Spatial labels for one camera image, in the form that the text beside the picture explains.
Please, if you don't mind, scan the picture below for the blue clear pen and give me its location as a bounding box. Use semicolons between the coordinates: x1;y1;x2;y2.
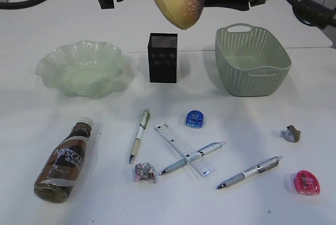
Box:
159;142;225;176

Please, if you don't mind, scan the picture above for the black mesh pen holder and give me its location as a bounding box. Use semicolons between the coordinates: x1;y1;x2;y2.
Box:
148;33;178;83

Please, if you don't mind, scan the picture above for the green plastic woven basket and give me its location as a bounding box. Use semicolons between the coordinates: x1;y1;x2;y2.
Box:
215;24;292;97

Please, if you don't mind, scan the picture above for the grey brown paper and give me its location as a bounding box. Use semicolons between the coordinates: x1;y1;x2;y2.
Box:
280;125;301;143

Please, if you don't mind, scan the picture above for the Nescafe coffee bottle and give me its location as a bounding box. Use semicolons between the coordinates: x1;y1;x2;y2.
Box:
34;117;93;203

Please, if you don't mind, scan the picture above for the crumpled colourful paper ball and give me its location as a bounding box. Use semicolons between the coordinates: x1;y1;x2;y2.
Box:
134;162;156;183

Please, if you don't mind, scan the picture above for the white pen grey grip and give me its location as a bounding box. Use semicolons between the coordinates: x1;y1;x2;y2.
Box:
216;156;283;190

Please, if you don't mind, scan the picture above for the sugared bread roll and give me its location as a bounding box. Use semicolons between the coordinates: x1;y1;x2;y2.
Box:
154;0;205;30

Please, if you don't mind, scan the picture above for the black cable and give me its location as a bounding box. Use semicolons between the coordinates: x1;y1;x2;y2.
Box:
275;0;336;30

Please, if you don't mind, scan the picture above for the clear plastic ruler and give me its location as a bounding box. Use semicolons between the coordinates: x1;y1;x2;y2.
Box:
155;123;214;178

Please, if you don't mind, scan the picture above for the green wavy glass plate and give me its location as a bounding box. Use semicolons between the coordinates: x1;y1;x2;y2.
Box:
35;40;125;98

